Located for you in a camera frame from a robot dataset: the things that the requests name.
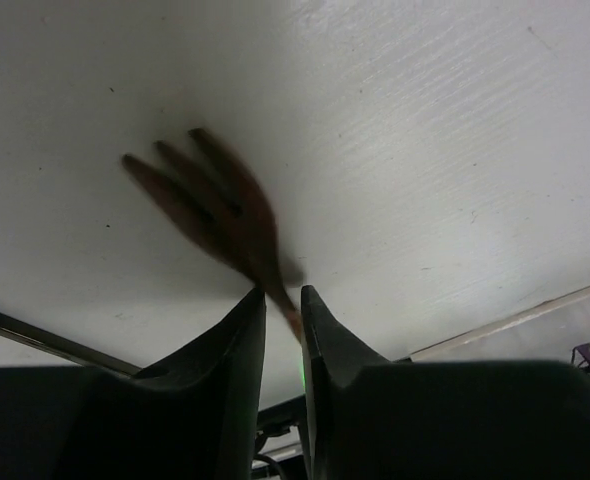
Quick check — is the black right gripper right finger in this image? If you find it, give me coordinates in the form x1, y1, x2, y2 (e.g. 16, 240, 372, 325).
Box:
301, 286, 590, 479

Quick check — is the brown wooden fork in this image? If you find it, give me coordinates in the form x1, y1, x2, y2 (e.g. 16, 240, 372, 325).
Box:
121, 128, 304, 341

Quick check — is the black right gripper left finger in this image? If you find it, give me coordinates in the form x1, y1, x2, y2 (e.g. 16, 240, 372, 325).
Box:
0, 289, 266, 479

